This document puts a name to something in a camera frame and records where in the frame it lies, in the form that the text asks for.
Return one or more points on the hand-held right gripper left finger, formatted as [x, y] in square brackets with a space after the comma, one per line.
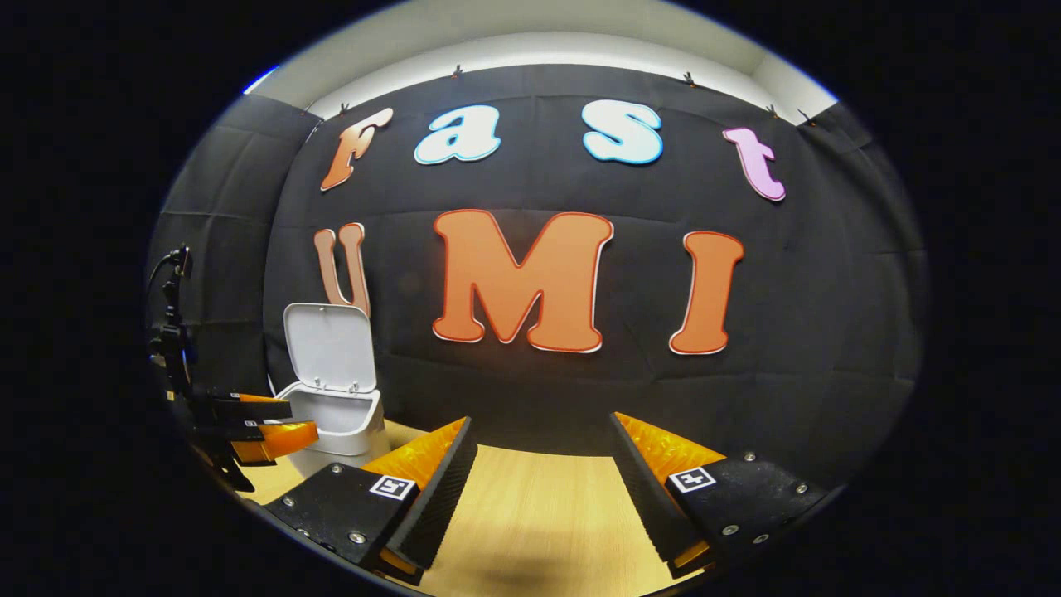
[435, 497]

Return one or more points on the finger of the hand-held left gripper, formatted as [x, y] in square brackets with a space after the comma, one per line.
[257, 408]
[278, 439]

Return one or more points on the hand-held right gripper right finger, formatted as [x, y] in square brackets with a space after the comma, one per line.
[646, 497]

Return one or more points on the white desktop garbage bin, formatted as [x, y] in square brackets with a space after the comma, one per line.
[331, 340]

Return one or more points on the wooden desktop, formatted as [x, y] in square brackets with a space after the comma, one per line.
[539, 514]

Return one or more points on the black backdrop cloth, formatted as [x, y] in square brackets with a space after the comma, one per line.
[580, 398]

